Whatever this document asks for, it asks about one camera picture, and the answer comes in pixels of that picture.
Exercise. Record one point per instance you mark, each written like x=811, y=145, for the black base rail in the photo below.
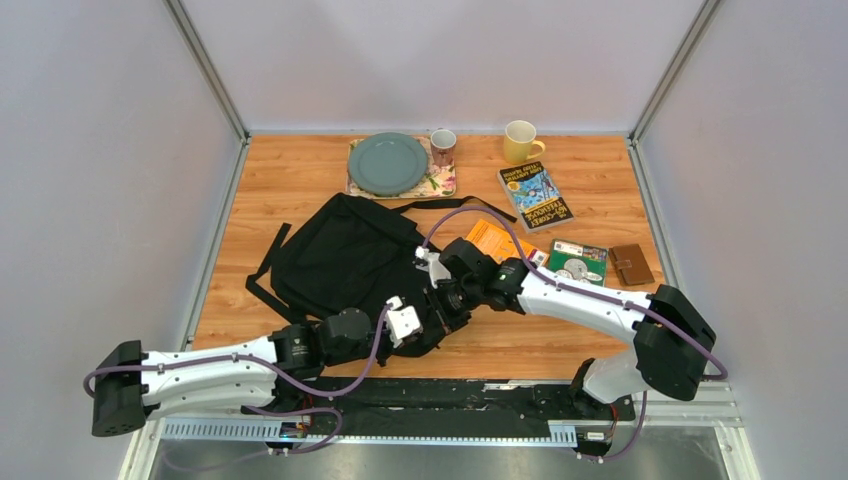
x=453, y=408

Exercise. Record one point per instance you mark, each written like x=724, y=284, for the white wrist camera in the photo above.
x=429, y=262
x=402, y=321

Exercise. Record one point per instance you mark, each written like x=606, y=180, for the yellow ceramic mug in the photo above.
x=521, y=143

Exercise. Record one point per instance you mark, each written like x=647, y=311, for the black student backpack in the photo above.
x=353, y=253

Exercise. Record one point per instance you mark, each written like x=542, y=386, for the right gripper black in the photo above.
x=454, y=321

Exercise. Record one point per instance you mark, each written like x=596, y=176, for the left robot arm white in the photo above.
x=132, y=386

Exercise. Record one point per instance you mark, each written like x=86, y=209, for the small pink floral cup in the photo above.
x=443, y=143

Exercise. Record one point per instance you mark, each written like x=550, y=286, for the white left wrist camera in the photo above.
x=402, y=321

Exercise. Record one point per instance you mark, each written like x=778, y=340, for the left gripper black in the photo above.
x=383, y=357

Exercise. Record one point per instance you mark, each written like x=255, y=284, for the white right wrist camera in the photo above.
x=429, y=262

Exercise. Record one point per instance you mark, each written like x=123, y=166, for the brown leather wallet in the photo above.
x=630, y=265

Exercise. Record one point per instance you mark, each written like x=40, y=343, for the orange paperback book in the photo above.
x=495, y=242

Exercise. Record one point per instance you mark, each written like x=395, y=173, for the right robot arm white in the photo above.
x=668, y=340

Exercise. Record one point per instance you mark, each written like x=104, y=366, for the treehouse paperback book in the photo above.
x=535, y=197

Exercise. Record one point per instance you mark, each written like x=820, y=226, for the green coin book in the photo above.
x=579, y=262

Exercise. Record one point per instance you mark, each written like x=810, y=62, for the grey-green ceramic plate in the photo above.
x=387, y=164

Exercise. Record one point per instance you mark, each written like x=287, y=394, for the floral placemat tray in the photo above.
x=437, y=182

